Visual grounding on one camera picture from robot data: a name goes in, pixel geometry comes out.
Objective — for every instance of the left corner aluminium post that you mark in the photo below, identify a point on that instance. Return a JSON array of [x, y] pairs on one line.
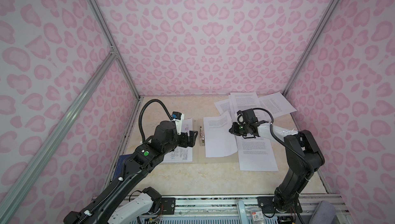
[[94, 6]]

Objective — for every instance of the translucent beige file folder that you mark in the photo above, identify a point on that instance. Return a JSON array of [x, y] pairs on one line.
[[199, 151]]

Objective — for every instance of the corner aluminium post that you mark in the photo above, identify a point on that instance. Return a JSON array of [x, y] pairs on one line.
[[323, 22], [94, 6]]

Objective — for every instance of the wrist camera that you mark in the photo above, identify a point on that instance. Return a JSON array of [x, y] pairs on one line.
[[246, 116], [178, 118]]

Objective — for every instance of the underlying printed paper sheet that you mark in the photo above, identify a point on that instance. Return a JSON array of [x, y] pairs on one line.
[[225, 106]]

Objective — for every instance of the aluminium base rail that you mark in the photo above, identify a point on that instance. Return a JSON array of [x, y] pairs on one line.
[[235, 209]]

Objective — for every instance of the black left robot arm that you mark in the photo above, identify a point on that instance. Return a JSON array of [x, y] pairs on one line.
[[106, 209]]

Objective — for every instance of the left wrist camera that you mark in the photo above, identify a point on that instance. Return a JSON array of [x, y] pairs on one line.
[[178, 118]]

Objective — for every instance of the blue booklet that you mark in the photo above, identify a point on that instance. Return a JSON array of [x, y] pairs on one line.
[[118, 166]]

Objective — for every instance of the metal folder clip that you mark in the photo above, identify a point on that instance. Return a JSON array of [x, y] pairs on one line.
[[202, 136]]

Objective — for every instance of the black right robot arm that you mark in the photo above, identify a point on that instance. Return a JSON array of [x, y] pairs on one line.
[[303, 154]]

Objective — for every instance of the central printed text sheet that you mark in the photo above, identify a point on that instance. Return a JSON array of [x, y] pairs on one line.
[[241, 101]]

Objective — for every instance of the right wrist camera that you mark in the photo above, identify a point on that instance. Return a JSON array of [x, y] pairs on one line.
[[246, 116]]

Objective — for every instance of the small labelled plastic bag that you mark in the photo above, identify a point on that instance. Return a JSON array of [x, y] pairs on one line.
[[257, 216]]

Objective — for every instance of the white paper sheet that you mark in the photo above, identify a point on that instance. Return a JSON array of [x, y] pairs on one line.
[[256, 154]]

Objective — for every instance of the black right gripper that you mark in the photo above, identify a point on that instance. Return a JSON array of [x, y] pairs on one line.
[[234, 131]]

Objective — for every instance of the right corner aluminium post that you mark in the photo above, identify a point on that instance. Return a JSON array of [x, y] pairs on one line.
[[323, 22]]

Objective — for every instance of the technical drawing paper sheet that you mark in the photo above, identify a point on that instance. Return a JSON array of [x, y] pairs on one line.
[[181, 155]]

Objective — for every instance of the grey foam roll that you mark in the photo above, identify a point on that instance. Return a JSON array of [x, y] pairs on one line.
[[324, 213]]

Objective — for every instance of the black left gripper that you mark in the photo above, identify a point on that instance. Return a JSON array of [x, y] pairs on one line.
[[192, 138]]

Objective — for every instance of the diagonal aluminium frame bar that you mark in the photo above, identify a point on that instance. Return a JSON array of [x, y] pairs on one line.
[[29, 176]]

